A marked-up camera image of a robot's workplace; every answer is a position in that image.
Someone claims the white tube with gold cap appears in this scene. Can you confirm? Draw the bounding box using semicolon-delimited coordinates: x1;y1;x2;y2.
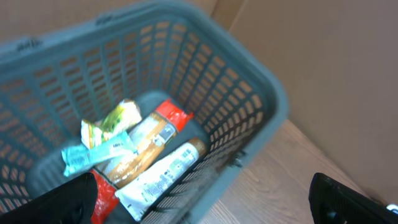
116;138;206;222

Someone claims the teal wet wipes packet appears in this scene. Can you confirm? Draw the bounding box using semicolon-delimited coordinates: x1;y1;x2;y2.
61;132;137;177

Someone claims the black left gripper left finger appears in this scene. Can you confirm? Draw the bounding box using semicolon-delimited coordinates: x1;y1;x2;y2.
1;172;98;224

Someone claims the grey plastic shopping basket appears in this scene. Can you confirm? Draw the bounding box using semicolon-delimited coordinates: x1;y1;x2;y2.
1;1;288;223

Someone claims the orange spaghetti pasta packet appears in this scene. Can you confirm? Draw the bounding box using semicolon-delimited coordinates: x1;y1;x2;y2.
91;99;194;224

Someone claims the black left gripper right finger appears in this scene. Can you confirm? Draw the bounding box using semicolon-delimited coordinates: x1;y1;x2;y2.
308;172;397;224

